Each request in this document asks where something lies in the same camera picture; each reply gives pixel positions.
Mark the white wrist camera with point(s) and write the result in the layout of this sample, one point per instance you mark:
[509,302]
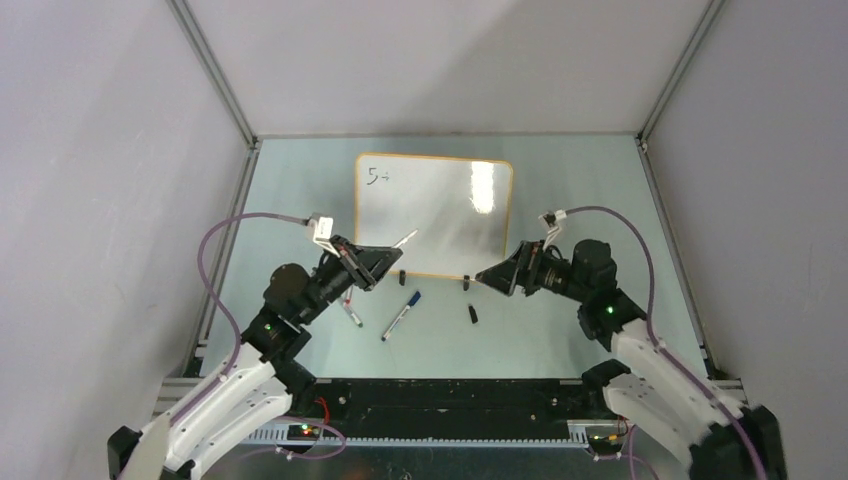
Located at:
[553,222]
[319,231]

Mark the blue capped marker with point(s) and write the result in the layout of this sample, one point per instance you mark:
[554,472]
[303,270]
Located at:
[413,300]

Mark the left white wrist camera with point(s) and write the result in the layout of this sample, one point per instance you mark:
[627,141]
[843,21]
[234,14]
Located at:
[319,231]

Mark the aluminium frame post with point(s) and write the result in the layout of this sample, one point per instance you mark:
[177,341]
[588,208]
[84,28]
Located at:
[199,43]
[682,64]

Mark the black whiteboard marker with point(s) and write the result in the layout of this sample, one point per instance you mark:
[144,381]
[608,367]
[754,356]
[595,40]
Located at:
[405,239]

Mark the green capped marker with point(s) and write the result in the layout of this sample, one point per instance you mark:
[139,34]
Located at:
[354,316]

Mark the yellow framed whiteboard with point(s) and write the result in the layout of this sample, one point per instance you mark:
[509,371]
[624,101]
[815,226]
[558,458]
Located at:
[461,207]

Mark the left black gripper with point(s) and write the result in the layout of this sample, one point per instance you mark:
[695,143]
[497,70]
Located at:
[366,265]

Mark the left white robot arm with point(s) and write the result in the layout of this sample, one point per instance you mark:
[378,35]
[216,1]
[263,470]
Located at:
[260,380]

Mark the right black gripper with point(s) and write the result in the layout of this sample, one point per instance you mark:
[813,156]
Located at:
[502,276]

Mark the right aluminium frame post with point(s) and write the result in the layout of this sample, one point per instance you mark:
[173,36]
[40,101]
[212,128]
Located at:
[682,64]

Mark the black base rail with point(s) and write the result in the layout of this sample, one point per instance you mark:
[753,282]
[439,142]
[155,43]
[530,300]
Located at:
[451,409]

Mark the left aluminium frame post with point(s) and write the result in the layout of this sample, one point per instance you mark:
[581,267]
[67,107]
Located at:
[199,43]

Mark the black marker cap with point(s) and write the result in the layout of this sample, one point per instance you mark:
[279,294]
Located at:
[473,314]

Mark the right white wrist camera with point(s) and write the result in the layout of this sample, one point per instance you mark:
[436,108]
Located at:
[553,222]

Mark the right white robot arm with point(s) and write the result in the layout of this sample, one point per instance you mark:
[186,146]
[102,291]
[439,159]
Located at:
[712,434]

